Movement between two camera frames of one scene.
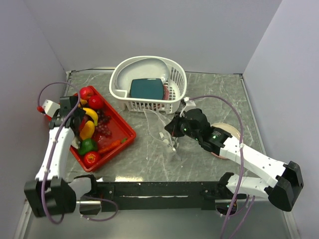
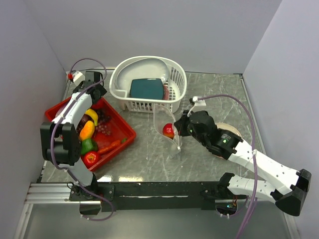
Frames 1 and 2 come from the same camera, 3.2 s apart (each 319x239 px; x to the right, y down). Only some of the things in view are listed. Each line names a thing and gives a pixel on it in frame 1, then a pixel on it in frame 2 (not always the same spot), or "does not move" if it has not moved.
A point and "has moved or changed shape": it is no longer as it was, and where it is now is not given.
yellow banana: [91, 114] does not move
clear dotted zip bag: [156, 126] has moved or changed shape
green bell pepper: [87, 145] does not move
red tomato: [96, 102] does not move
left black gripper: [80, 113] to [102, 90]
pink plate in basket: [166, 94] does not move
